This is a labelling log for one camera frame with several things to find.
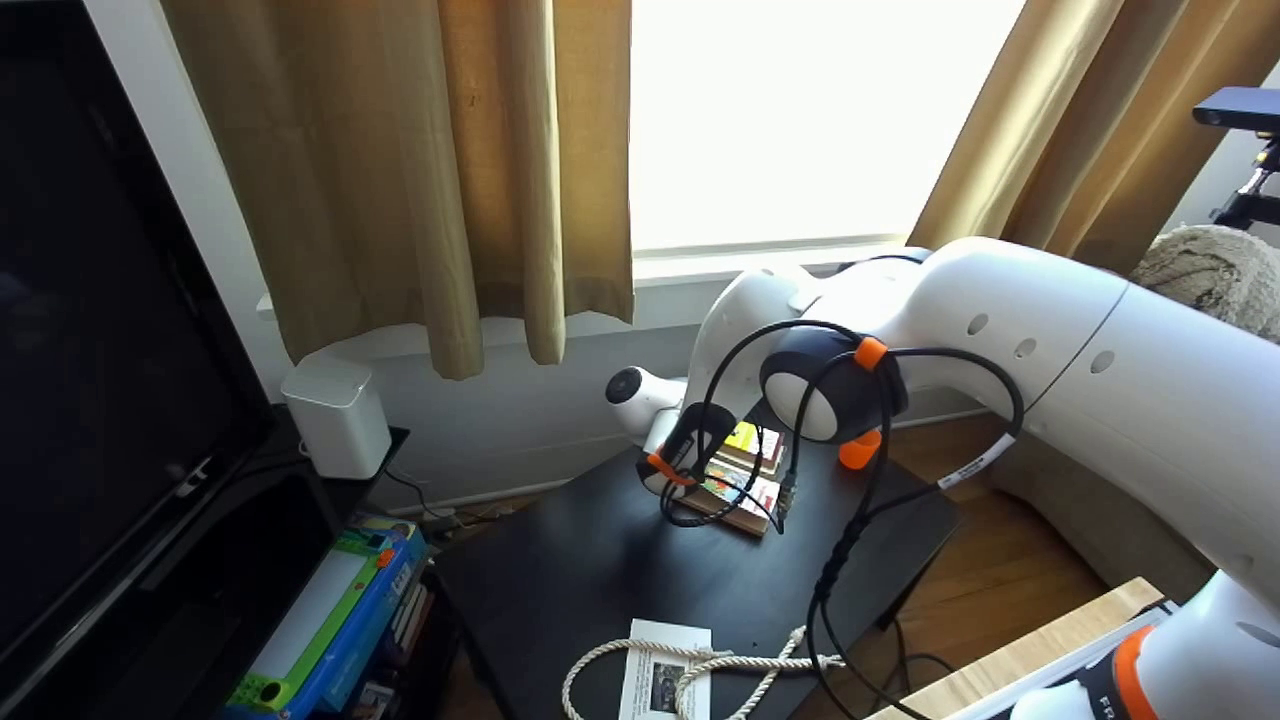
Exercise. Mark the camera on mount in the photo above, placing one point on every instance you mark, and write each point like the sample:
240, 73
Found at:
1245, 115

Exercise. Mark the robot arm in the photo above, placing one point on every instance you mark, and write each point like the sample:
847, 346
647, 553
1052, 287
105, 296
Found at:
1010, 320

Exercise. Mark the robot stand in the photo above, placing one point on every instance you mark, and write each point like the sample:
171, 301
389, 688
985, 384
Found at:
1030, 650

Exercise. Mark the white printed card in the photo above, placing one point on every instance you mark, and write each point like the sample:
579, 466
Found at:
655, 680

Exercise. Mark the window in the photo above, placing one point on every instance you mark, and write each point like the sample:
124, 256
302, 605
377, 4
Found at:
800, 120

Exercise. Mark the black tv stand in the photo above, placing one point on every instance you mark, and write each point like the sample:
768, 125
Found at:
200, 600

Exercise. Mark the tan curtain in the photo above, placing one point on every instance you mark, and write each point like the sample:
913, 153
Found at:
1060, 130
400, 170

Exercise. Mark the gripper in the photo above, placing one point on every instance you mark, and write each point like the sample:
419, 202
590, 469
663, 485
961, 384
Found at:
706, 428

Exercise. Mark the green and blue toy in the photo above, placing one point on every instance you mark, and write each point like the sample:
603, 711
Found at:
330, 620

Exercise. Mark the small yellow green book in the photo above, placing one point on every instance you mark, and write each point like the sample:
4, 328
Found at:
752, 441

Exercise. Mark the black television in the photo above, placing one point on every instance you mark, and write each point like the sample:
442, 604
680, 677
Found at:
90, 330

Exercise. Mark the white box speaker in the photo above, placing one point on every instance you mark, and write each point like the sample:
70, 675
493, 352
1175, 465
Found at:
338, 420

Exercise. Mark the grey sofa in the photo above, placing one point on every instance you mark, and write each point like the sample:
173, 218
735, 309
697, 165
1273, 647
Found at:
1090, 520

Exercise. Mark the beige fuzzy cushion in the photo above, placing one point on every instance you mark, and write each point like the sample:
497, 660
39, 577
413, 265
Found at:
1215, 270

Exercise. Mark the small white colourful book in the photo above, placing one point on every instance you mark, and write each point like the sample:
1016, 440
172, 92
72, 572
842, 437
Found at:
742, 487

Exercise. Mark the small brown edged book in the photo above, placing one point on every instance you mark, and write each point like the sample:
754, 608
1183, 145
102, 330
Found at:
745, 519

